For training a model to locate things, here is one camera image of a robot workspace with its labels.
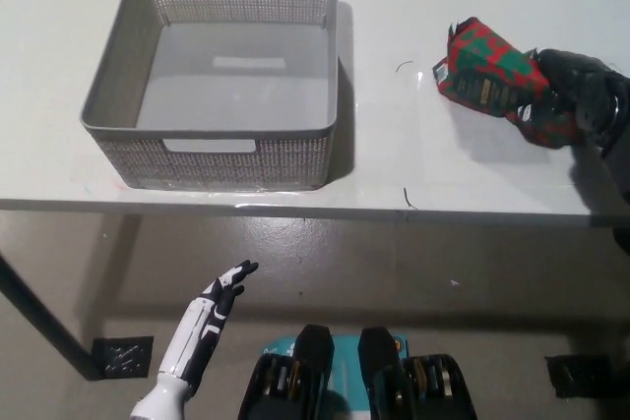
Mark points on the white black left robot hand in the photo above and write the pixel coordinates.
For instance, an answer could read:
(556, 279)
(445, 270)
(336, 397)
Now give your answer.
(199, 329)

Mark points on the robot black body block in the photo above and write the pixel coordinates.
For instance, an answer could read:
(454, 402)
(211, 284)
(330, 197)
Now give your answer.
(418, 385)
(295, 380)

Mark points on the black floor tape patch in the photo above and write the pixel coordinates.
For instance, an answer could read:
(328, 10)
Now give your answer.
(123, 358)
(581, 376)

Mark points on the robot left black body block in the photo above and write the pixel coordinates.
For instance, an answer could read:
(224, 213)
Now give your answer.
(295, 380)

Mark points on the black table leg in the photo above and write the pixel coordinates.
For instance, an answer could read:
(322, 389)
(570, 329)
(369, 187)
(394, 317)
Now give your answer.
(46, 314)
(622, 242)

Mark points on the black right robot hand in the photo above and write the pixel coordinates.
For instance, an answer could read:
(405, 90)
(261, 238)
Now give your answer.
(590, 90)

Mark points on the grey perforated plastic basket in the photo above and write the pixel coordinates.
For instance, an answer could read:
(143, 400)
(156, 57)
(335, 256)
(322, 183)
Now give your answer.
(236, 71)

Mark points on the robot right black body block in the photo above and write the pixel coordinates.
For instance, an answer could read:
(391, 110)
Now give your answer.
(418, 385)

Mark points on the red green coffee bean bag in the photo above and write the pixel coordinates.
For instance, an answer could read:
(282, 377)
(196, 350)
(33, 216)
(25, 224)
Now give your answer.
(485, 58)

